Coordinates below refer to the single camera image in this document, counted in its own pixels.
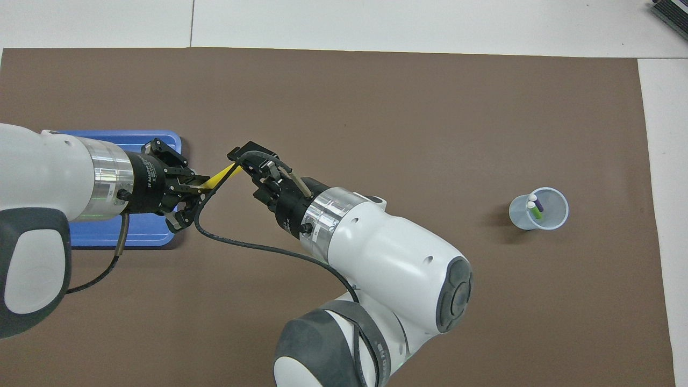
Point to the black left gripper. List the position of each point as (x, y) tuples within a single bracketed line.
[(150, 183)]

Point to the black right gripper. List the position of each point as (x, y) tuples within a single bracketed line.
[(293, 207)]

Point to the yellow pen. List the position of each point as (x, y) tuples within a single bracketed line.
[(220, 176)]

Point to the green pen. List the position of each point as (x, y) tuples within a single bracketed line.
[(537, 214)]

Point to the purple pen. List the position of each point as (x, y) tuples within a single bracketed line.
[(539, 206)]

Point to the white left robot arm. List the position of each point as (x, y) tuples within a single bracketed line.
[(48, 166)]

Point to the blue plastic tray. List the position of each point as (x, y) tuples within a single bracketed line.
[(150, 236)]

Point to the brown table mat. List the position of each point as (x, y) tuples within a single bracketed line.
[(430, 107)]

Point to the translucent pale blue cup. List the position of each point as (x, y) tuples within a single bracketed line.
[(553, 215)]

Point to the grey ribbed device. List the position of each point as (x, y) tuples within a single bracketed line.
[(674, 11)]

